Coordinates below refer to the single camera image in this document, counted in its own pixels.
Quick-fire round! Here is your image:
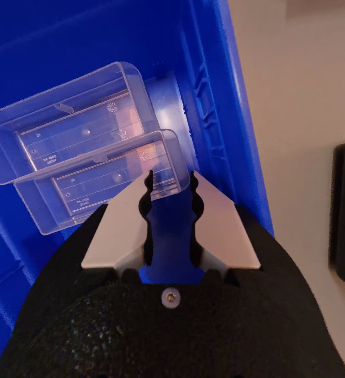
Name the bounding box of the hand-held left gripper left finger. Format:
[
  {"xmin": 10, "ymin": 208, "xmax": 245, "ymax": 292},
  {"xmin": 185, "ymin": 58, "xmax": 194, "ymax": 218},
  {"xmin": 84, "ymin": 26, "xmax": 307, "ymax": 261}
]
[{"xmin": 80, "ymin": 170, "xmax": 155, "ymax": 278}]

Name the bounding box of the blue plastic bin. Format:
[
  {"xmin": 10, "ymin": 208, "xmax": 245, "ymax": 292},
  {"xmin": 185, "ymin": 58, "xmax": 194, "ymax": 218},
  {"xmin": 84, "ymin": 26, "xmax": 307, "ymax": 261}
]
[{"xmin": 0, "ymin": 0, "xmax": 276, "ymax": 335}]

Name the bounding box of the clear plastic drawer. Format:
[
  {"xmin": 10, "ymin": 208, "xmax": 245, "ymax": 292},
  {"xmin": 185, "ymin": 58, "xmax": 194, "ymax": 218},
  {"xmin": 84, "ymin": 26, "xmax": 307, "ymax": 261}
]
[
  {"xmin": 14, "ymin": 129, "xmax": 191, "ymax": 236},
  {"xmin": 0, "ymin": 61, "xmax": 159, "ymax": 186}
]

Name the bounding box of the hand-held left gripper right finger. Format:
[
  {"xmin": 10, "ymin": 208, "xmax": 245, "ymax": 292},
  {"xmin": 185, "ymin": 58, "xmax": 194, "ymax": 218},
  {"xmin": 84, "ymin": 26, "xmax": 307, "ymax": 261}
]
[{"xmin": 190, "ymin": 171, "xmax": 262, "ymax": 279}]

